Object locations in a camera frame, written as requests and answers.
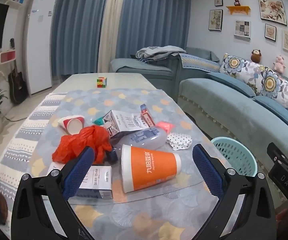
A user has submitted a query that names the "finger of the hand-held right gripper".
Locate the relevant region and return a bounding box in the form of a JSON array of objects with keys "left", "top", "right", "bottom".
[{"left": 267, "top": 142, "right": 288, "bottom": 205}]

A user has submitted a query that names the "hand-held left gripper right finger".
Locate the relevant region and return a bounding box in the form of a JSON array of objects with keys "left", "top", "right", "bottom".
[{"left": 192, "top": 144, "right": 276, "bottom": 240}]

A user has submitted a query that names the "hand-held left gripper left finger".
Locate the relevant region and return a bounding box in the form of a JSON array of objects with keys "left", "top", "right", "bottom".
[{"left": 11, "top": 146, "right": 96, "bottom": 240}]

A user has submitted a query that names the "red plastic bag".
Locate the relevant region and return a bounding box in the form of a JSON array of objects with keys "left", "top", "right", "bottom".
[{"left": 52, "top": 125, "right": 113, "bottom": 164}]

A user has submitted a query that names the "teal plastic laundry basket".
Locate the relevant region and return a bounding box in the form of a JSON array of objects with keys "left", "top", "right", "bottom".
[{"left": 211, "top": 137, "right": 257, "bottom": 178}]

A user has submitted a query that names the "red white paper cup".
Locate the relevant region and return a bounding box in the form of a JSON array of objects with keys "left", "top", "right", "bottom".
[{"left": 58, "top": 115, "right": 86, "bottom": 142}]

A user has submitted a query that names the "orange paper cup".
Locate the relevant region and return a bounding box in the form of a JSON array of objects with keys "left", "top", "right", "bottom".
[{"left": 121, "top": 144, "right": 182, "bottom": 194}]

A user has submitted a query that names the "clear plastic bottle blue label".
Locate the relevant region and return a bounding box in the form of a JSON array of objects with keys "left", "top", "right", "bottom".
[{"left": 110, "top": 126, "right": 172, "bottom": 150}]

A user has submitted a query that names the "polka dot paper wrapper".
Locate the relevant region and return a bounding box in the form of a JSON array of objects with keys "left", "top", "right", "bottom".
[{"left": 166, "top": 132, "right": 193, "bottom": 150}]

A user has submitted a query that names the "red packet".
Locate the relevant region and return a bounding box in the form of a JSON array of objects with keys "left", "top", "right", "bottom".
[{"left": 156, "top": 122, "right": 175, "bottom": 133}]

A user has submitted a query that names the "crushed white milk carton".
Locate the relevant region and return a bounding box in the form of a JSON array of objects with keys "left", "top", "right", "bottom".
[{"left": 102, "top": 110, "right": 149, "bottom": 139}]

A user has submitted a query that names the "striped blue white rug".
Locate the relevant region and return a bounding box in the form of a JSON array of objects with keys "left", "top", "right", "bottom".
[{"left": 0, "top": 92, "right": 67, "bottom": 238}]

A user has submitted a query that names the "floral pillow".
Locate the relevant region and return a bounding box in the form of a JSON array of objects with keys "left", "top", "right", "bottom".
[
  {"left": 257, "top": 66, "right": 288, "bottom": 110},
  {"left": 220, "top": 53, "right": 269, "bottom": 85}
]

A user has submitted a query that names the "blue sofa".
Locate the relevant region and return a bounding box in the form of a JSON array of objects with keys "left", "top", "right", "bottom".
[{"left": 109, "top": 46, "right": 288, "bottom": 205}]

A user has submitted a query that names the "red white toothpaste box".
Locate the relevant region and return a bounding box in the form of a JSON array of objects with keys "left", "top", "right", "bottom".
[{"left": 140, "top": 104, "right": 156, "bottom": 128}]

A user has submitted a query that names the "pink pig plush toy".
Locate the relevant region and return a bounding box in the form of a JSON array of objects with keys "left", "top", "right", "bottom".
[{"left": 273, "top": 56, "right": 285, "bottom": 72}]

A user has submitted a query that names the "brown monkey plush toy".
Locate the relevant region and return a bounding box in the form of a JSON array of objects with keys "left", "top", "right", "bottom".
[{"left": 251, "top": 49, "right": 262, "bottom": 63}]

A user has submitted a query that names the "black guitar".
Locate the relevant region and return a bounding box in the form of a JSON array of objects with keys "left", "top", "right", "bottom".
[{"left": 8, "top": 38, "right": 29, "bottom": 105}]

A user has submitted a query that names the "blue patterned armrest cover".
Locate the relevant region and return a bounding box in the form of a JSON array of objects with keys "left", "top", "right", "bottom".
[{"left": 178, "top": 52, "right": 221, "bottom": 73}]

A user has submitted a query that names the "grey clothes pile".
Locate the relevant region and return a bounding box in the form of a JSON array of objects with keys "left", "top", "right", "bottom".
[{"left": 136, "top": 45, "right": 187, "bottom": 62}]

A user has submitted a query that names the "white refrigerator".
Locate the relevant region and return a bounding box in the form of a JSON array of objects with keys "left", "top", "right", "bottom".
[{"left": 24, "top": 0, "right": 59, "bottom": 95}]

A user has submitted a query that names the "red white shelf box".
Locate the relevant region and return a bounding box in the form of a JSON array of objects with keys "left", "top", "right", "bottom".
[{"left": 0, "top": 50, "right": 16, "bottom": 63}]

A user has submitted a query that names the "blue curtain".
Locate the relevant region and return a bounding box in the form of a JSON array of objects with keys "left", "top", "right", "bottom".
[
  {"left": 116, "top": 0, "right": 192, "bottom": 59},
  {"left": 49, "top": 0, "right": 109, "bottom": 77}
]

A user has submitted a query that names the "beige curtain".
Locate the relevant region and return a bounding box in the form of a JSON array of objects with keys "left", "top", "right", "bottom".
[{"left": 98, "top": 0, "right": 128, "bottom": 73}]

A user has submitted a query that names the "small butterfly picture frame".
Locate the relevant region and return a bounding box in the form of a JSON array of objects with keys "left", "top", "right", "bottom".
[{"left": 264, "top": 24, "right": 277, "bottom": 42}]

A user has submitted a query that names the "newspaper print wall poster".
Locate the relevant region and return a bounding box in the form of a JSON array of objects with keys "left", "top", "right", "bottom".
[{"left": 234, "top": 20, "right": 251, "bottom": 39}]

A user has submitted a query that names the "floral picture frame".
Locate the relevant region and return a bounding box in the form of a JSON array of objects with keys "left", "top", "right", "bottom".
[{"left": 258, "top": 0, "right": 287, "bottom": 26}]

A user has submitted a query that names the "portrait picture frame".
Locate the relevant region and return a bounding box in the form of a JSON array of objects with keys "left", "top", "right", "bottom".
[{"left": 209, "top": 9, "right": 223, "bottom": 32}]

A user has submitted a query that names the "orange wall shelf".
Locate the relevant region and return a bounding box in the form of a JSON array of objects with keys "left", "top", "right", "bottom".
[{"left": 226, "top": 5, "right": 251, "bottom": 15}]

